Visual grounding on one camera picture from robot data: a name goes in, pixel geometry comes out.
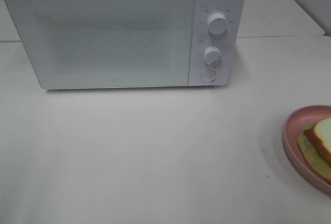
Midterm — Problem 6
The round door release button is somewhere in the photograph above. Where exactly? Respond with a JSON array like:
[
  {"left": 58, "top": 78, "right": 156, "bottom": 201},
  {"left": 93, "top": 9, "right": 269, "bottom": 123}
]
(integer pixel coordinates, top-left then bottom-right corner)
[{"left": 200, "top": 70, "right": 216, "bottom": 83}]

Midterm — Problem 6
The white timer knob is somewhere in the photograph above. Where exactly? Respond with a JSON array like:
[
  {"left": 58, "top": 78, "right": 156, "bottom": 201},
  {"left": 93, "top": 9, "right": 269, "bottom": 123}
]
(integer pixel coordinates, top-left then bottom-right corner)
[{"left": 203, "top": 47, "right": 222, "bottom": 65}]

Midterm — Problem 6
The white microwave door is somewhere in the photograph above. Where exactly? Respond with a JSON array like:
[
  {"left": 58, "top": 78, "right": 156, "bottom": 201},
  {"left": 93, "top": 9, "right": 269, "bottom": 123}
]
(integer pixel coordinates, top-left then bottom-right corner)
[{"left": 5, "top": 0, "right": 194, "bottom": 89}]

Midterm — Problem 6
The pink round plate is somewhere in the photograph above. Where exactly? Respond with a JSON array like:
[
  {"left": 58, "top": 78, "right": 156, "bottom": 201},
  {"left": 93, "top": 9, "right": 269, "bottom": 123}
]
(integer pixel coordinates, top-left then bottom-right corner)
[{"left": 282, "top": 105, "right": 330, "bottom": 195}]

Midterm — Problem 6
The toy sandwich with lettuce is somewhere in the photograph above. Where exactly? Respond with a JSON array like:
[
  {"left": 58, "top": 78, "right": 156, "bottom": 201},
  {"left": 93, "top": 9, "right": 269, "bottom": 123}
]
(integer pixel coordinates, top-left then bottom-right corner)
[{"left": 298, "top": 117, "right": 330, "bottom": 184}]

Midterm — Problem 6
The white upper power knob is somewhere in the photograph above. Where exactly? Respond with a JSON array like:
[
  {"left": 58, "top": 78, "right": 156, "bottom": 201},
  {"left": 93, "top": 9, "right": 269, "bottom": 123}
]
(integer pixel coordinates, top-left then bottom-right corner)
[{"left": 207, "top": 12, "right": 228, "bottom": 35}]

